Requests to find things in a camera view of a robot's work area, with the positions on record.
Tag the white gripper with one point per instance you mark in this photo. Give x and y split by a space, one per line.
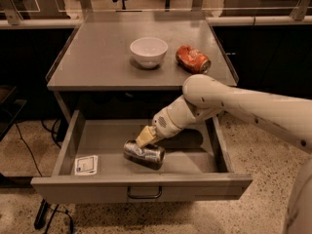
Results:
166 125

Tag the silver crushed redbull can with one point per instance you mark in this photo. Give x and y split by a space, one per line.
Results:
150 153

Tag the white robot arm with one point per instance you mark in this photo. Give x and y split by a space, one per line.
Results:
289 118

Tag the open grey top drawer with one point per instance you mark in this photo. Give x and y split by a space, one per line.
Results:
196 167

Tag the orange crushed soda can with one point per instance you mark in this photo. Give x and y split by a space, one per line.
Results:
192 59

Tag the white label sticker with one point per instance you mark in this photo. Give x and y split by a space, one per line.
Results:
86 166

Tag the white ceramic bowl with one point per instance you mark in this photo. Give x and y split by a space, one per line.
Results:
149 52

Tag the grey metal cabinet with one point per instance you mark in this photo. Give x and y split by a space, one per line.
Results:
98 58

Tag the dark side table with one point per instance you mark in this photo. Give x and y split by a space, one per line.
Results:
10 108

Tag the black drawer handle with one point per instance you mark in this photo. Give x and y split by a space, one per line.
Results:
144 193

